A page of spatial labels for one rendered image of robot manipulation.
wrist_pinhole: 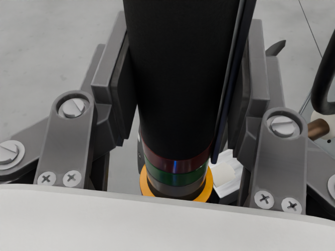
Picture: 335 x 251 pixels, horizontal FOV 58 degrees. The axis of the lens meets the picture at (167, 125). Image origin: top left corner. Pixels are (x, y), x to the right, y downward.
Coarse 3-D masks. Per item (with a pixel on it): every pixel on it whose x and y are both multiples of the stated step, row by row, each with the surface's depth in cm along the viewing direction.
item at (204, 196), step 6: (144, 168) 18; (144, 174) 18; (210, 174) 18; (144, 180) 18; (210, 180) 18; (144, 186) 17; (210, 186) 17; (144, 192) 17; (150, 192) 17; (204, 192) 17; (210, 192) 17; (198, 198) 17; (204, 198) 17
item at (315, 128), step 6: (318, 120) 24; (324, 120) 24; (312, 126) 23; (318, 126) 23; (324, 126) 23; (312, 132) 23; (318, 132) 23; (324, 132) 23; (312, 138) 23; (318, 138) 24
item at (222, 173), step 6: (210, 168) 21; (216, 168) 21; (222, 168) 21; (228, 168) 21; (216, 174) 21; (222, 174) 21; (228, 174) 21; (234, 174) 21; (216, 180) 20; (222, 180) 20; (228, 180) 21; (216, 186) 20
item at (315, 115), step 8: (328, 48) 15; (328, 56) 16; (320, 64) 17; (328, 64) 16; (320, 72) 17; (328, 72) 16; (320, 80) 17; (328, 80) 17; (312, 88) 18; (320, 88) 18; (328, 88) 18; (312, 96) 19; (320, 96) 18; (312, 104) 20; (320, 104) 19; (328, 104) 20; (320, 112) 20; (328, 112) 21; (312, 120) 25; (328, 120) 23; (328, 136) 24
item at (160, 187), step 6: (150, 174) 15; (204, 174) 15; (150, 180) 16; (156, 180) 15; (198, 180) 15; (156, 186) 16; (162, 186) 15; (168, 186) 15; (174, 186) 15; (180, 186) 15; (186, 186) 15; (192, 186) 15; (198, 186) 16; (162, 192) 16; (168, 192) 15; (174, 192) 15; (180, 192) 15; (186, 192) 16; (192, 192) 16
